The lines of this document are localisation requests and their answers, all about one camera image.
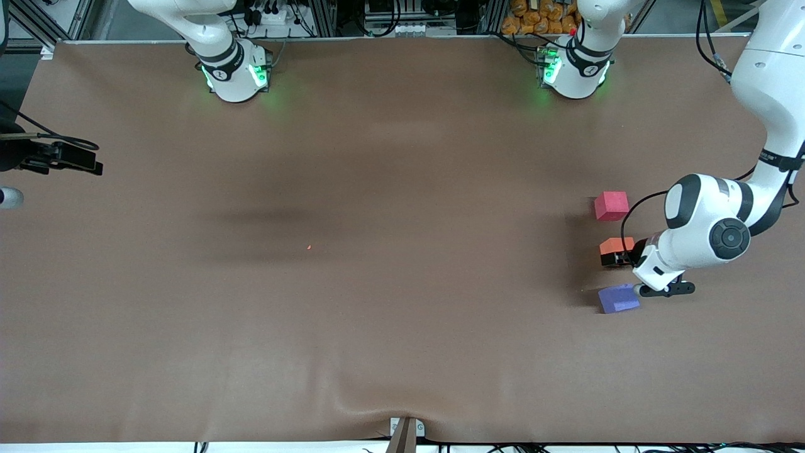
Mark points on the brown wooden wedge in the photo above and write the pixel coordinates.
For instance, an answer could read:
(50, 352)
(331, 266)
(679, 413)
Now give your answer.
(402, 440)

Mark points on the aluminium frame post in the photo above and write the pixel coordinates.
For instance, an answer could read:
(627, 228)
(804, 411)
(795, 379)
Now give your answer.
(324, 19)
(497, 16)

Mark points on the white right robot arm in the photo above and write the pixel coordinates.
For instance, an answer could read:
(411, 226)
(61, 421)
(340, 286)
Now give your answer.
(229, 69)

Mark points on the white power strip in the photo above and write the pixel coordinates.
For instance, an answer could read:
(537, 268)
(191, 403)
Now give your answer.
(277, 17)

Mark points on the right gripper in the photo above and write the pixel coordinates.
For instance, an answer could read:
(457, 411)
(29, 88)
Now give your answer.
(14, 155)

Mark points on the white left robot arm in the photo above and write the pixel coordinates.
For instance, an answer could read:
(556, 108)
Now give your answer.
(773, 94)

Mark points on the brown table mat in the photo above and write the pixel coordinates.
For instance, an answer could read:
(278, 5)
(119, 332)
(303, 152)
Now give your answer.
(402, 346)

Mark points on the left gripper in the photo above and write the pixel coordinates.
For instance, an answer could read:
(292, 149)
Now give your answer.
(637, 251)

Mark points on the red foam block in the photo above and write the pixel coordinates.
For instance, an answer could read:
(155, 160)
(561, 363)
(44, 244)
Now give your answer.
(613, 204)

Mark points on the white terminal block row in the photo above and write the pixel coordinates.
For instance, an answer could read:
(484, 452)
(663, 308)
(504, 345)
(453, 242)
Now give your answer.
(415, 29)

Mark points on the orange items heap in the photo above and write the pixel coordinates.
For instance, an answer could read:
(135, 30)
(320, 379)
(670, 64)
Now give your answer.
(534, 22)

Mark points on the metal table bracket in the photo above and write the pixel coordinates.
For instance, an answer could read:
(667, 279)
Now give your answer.
(420, 429)

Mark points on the purple foam block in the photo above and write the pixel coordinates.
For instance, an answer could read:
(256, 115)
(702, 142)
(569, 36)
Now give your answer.
(616, 301)

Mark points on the orange foam block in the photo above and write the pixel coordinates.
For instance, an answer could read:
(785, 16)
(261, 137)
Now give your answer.
(616, 245)

